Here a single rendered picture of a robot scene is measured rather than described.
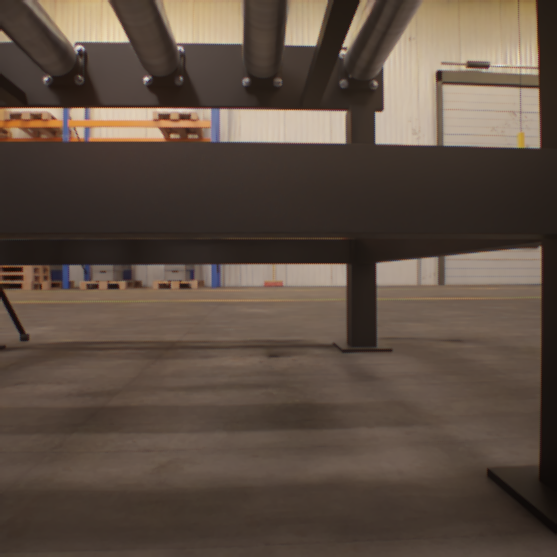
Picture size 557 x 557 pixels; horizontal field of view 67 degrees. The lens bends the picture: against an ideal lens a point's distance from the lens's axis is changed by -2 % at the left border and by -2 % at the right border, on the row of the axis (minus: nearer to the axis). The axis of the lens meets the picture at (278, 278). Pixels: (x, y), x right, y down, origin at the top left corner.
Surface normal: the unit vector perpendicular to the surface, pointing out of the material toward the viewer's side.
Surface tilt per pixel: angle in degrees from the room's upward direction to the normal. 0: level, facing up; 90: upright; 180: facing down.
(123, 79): 90
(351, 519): 0
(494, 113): 90
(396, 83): 90
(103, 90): 90
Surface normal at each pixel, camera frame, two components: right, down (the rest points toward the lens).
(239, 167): 0.06, 0.00
